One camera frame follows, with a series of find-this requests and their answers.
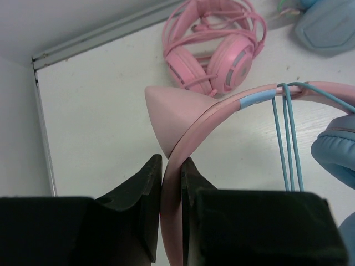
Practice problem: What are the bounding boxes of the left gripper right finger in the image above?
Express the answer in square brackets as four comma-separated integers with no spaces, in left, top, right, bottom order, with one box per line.
[181,158,349,265]

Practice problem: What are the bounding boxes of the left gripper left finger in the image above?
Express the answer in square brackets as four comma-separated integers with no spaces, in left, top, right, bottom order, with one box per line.
[1,154,163,265]

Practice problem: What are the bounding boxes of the blue pink cat-ear headphones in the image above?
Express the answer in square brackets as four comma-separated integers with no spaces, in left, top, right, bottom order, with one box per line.
[145,81,354,265]

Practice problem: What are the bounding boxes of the pink gaming headphones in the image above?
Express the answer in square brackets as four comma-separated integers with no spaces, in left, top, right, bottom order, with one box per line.
[162,1,267,97]

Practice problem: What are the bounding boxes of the light blue headphones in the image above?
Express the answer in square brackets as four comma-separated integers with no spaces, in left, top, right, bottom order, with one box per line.
[277,0,354,54]

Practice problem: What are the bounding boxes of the aluminium table edge rail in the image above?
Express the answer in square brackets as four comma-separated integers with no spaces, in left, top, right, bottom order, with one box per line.
[32,1,182,196]

